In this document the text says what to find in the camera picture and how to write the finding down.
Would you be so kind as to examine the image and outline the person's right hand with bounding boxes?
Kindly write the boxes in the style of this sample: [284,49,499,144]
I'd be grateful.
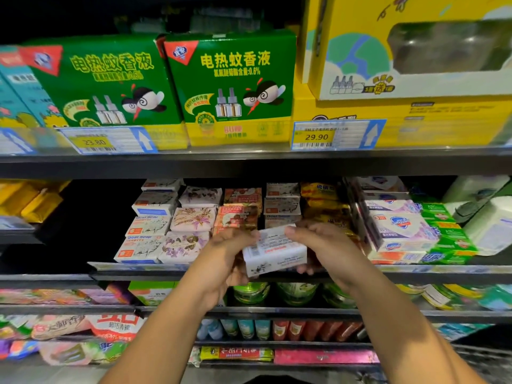
[284,220,377,297]

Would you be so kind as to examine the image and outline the person's left hand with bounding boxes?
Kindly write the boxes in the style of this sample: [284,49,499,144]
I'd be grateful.
[188,228,261,313]

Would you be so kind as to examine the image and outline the stack of floral soap boxes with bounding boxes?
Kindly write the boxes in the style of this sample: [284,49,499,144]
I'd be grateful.
[157,185,224,266]

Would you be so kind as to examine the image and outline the stack of pink soap boxes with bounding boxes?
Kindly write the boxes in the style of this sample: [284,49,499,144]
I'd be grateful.
[212,187,264,237]

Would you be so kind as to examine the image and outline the white blue print soap box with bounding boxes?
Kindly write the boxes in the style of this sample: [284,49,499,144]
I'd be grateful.
[142,179,186,192]
[132,191,179,218]
[242,225,309,278]
[125,215,172,239]
[114,236,166,266]

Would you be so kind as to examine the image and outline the stack of white purple soap boxes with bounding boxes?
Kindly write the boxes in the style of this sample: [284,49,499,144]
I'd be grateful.
[348,175,441,265]

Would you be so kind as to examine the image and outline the stack of yellow soap boxes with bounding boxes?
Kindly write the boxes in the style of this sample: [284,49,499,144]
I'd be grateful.
[300,182,357,237]

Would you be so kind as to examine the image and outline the stack of green soap boxes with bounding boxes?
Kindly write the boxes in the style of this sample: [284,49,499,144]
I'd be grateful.
[412,202,478,263]

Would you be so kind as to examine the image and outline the white hand sanitizer bottle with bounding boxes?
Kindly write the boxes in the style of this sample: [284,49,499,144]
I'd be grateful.
[462,196,512,257]
[442,174,510,221]

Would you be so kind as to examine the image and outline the stack of yellow soap cartons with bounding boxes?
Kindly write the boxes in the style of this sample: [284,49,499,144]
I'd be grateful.
[0,180,71,225]

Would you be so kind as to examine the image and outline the person's right forearm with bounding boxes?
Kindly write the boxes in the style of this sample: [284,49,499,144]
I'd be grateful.
[348,271,489,384]

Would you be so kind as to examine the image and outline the person's left forearm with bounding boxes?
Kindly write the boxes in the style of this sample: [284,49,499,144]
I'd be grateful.
[100,295,229,384]

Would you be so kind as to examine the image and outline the row of blue white tubes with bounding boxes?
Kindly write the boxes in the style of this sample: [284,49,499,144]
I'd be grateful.
[196,317,273,342]

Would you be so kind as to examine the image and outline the green white carton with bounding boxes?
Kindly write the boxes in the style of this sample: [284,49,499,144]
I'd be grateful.
[128,281,179,306]

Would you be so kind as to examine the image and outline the row of red tubes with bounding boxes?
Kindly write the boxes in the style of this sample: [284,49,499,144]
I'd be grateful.
[272,318,365,342]

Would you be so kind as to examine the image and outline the yellow red flat pack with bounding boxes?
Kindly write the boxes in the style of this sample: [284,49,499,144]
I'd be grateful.
[198,345,275,363]

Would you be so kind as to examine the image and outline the pink flat pack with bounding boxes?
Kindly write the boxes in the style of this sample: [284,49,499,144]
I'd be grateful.
[274,348,381,366]

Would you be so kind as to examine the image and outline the red white packet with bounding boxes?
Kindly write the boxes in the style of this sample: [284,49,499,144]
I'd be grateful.
[86,313,147,342]

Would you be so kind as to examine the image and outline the teal packets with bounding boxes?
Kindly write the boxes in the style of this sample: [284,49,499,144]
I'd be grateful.
[436,322,489,342]

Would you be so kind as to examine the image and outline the flat yellow box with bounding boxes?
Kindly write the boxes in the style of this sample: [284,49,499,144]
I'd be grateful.
[292,76,512,150]

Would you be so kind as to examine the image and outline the row of pink orange packets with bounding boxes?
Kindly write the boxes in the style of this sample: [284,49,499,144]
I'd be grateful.
[0,285,133,306]

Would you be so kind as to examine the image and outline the pile of colourful packets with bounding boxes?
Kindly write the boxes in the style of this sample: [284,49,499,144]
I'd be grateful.
[0,314,129,366]

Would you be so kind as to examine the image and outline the green box mosquito print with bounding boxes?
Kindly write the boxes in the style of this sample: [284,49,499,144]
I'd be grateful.
[158,29,299,147]
[18,36,189,153]

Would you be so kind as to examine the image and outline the white blue price strip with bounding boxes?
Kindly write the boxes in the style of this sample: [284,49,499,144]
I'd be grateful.
[0,215,37,231]

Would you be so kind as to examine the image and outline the large yellow box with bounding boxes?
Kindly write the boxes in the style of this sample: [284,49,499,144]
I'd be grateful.
[304,0,512,102]

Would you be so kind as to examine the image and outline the row of dark green packs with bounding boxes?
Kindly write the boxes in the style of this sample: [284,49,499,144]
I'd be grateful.
[132,7,281,37]

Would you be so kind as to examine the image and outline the teal box yellow cartoon print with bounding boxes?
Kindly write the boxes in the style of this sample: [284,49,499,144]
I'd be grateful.
[0,46,71,130]

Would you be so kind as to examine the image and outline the wire basket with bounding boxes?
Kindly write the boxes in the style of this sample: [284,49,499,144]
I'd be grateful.
[452,343,512,384]

